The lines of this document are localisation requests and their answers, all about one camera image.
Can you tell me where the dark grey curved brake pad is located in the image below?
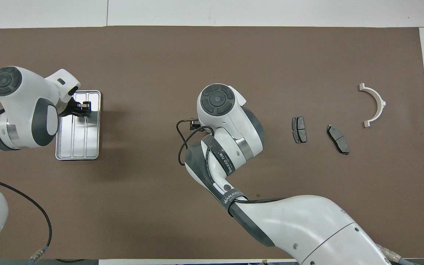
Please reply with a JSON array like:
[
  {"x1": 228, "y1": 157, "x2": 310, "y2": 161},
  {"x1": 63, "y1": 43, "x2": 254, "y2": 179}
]
[{"x1": 326, "y1": 124, "x2": 350, "y2": 155}]

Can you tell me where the white semicircular bracket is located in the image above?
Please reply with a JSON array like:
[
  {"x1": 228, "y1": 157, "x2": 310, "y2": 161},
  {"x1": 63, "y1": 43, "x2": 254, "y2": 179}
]
[{"x1": 359, "y1": 83, "x2": 386, "y2": 128}]

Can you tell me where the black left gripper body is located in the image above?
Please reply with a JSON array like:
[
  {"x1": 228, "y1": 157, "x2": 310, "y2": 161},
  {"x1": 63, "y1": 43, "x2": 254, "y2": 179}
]
[{"x1": 60, "y1": 95, "x2": 84, "y2": 117}]

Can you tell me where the silver metal tray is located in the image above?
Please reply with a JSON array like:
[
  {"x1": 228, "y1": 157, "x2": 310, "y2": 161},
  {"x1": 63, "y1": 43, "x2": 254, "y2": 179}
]
[{"x1": 55, "y1": 90, "x2": 101, "y2": 160}]

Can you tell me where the brown table mat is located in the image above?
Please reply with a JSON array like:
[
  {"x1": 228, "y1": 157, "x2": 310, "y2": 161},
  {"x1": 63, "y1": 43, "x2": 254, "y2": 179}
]
[{"x1": 0, "y1": 26, "x2": 424, "y2": 260}]

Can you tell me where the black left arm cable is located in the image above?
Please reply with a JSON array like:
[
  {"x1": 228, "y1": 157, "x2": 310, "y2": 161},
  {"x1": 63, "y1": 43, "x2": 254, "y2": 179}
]
[{"x1": 0, "y1": 98, "x2": 52, "y2": 264}]

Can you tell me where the dark grey rectangular brake pad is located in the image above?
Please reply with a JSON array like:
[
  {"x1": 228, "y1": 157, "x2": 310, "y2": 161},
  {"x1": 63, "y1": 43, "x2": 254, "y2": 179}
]
[{"x1": 291, "y1": 116, "x2": 307, "y2": 144}]

